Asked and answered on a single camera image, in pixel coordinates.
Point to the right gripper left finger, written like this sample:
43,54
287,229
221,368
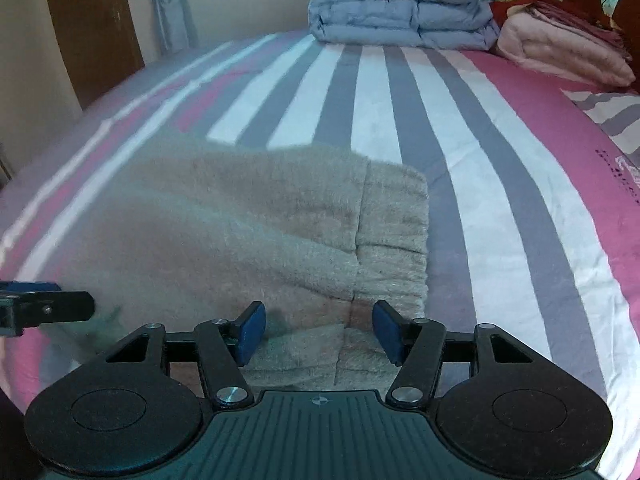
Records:
224,347

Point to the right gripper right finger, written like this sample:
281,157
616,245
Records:
416,347

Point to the grey fleece pants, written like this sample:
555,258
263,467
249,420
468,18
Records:
188,231

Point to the striped pink grey bed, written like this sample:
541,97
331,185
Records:
534,212

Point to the striped pillow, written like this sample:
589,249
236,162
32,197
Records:
616,114

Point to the brown wooden door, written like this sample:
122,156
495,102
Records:
98,44

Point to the folded pink blanket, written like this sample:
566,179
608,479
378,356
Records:
562,51

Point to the folded light blue duvet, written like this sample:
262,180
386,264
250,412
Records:
429,24

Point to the left grey curtain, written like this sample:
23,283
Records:
174,25

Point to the colourful red folded blanket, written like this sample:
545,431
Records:
592,23

